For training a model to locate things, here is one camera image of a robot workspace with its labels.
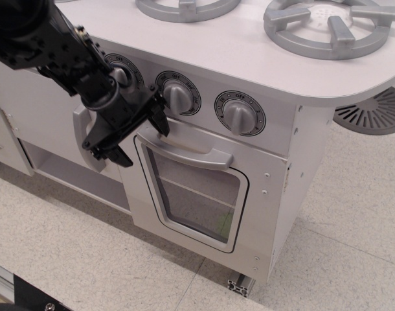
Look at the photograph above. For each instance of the grey stove knob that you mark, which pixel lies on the grey stove knob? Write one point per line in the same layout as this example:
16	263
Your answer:
240	113
181	95
126	75

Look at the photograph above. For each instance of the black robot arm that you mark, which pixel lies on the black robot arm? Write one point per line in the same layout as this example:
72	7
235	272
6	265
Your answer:
36	34

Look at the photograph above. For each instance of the grey cabinet door handle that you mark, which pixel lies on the grey cabinet door handle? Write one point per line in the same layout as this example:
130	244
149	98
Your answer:
81	120

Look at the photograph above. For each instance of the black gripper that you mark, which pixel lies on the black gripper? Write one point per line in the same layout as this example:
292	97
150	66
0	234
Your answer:
119	117

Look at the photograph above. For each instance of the grey middle stove knob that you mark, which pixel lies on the grey middle stove knob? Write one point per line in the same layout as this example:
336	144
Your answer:
181	95

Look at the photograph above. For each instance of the grey left burner grate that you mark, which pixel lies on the grey left burner grate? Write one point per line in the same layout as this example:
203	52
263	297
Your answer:
186	11

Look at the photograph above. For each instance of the grey slotted round disc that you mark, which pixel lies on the grey slotted round disc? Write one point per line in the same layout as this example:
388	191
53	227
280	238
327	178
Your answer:
373	116

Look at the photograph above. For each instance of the grey burner grate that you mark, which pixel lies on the grey burner grate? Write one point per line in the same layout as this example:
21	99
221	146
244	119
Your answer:
186	11
329	30

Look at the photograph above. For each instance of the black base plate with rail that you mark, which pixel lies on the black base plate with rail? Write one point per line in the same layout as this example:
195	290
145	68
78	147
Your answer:
18	294

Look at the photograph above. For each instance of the grey left stove knob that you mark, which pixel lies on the grey left stove knob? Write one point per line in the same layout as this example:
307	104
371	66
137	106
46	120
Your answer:
126	75

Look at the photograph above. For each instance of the aluminium extrusion foot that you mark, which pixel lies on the aluminium extrusion foot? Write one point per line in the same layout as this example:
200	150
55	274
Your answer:
240	284

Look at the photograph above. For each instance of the green toy in oven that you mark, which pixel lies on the green toy in oven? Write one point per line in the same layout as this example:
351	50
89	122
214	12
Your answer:
224	223

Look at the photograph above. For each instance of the white toy kitchen stove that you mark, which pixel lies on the white toy kitchen stove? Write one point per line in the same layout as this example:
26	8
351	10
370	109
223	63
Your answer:
251	88

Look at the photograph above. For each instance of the grey right burner grate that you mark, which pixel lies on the grey right burner grate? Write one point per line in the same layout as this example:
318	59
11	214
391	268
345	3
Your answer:
329	30

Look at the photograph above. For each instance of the grey oven door handle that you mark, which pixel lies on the grey oven door handle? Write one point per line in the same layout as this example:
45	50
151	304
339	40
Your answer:
212	160

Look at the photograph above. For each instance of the white oven door with window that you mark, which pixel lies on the white oven door with window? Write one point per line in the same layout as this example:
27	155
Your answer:
182	203

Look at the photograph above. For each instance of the grey right stove knob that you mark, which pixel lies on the grey right stove knob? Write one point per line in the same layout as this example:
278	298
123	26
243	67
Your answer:
240	113

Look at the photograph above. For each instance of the white left cabinet door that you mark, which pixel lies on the white left cabinet door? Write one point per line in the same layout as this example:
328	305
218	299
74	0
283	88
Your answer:
12	152

